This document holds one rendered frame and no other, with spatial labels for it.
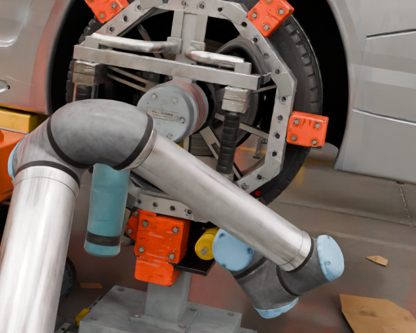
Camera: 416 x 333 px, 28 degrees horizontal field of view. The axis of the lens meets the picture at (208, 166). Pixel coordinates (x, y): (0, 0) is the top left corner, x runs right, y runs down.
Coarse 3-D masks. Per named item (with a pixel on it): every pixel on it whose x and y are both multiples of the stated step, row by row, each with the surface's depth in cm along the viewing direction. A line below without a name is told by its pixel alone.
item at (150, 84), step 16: (160, 16) 216; (128, 32) 211; (144, 32) 210; (112, 48) 211; (112, 80) 224; (128, 80) 215; (144, 80) 213; (272, 80) 206; (96, 96) 214; (112, 96) 226; (208, 96) 214; (208, 112) 215; (208, 128) 212; (240, 128) 210; (256, 128) 209; (208, 144) 212; (240, 176) 212
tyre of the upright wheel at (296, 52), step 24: (240, 0) 202; (96, 24) 211; (288, 24) 201; (288, 48) 201; (312, 48) 217; (72, 72) 214; (312, 72) 202; (72, 96) 216; (312, 96) 203; (288, 144) 206; (288, 168) 207; (264, 192) 209
